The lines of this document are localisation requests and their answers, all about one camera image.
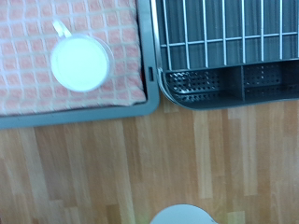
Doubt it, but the grey plastic crate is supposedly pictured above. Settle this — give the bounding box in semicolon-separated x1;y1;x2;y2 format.
0;0;161;131

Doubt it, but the white plastic mug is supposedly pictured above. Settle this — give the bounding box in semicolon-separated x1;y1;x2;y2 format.
50;19;116;93

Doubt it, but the pink checked cloth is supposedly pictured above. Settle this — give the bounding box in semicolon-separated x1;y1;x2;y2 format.
0;0;148;117

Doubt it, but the steel wire dish rack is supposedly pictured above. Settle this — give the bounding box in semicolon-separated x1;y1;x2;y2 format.
150;0;299;71

